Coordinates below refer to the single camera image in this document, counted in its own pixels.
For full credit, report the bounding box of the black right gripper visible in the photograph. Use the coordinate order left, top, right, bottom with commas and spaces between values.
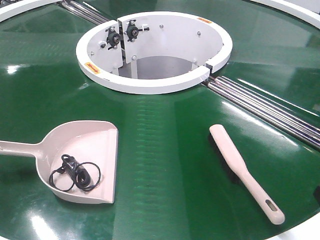
313, 185, 320, 204

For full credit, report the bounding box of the pink hand brush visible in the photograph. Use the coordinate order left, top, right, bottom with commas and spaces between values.
209, 124, 285, 225

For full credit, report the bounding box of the black cable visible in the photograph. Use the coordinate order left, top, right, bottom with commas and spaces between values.
48, 154, 102, 193

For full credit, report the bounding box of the pink plastic dustpan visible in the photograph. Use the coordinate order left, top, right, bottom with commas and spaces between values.
0, 120, 118, 204

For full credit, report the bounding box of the right steel roller set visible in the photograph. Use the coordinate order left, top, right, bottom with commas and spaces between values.
202, 76, 320, 150

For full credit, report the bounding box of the steel roller set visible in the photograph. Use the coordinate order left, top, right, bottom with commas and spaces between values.
202, 76, 320, 150
59, 0, 110, 25

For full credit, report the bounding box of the white outer rim right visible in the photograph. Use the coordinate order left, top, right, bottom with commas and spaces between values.
253, 0, 320, 30

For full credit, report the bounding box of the white rim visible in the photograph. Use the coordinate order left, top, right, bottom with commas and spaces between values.
253, 0, 320, 30
0, 0, 59, 22

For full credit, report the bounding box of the right black bearing block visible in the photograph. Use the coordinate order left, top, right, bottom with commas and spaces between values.
124, 19, 150, 42

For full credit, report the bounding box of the black bearing block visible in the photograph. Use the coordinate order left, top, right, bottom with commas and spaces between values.
124, 19, 150, 42
106, 26, 121, 50

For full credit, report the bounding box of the left black bearing block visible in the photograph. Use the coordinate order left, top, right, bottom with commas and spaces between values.
106, 26, 121, 50

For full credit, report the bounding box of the left steel roller set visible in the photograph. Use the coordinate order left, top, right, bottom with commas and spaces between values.
59, 0, 110, 25

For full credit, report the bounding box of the white outer rim left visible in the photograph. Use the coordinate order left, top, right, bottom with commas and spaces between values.
0, 0, 59, 22

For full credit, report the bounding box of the white inner conveyor ring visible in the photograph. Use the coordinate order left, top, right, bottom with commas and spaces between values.
75, 11, 234, 95

